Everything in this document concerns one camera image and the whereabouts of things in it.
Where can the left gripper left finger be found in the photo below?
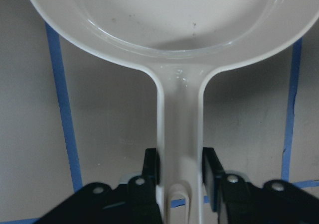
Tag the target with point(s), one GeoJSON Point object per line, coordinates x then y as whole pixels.
{"type": "Point", "coordinates": [133, 202]}

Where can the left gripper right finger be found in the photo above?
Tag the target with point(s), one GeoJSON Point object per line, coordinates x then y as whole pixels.
{"type": "Point", "coordinates": [237, 201]}

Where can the beige plastic dustpan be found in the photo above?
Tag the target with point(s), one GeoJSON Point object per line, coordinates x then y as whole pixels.
{"type": "Point", "coordinates": [181, 45]}

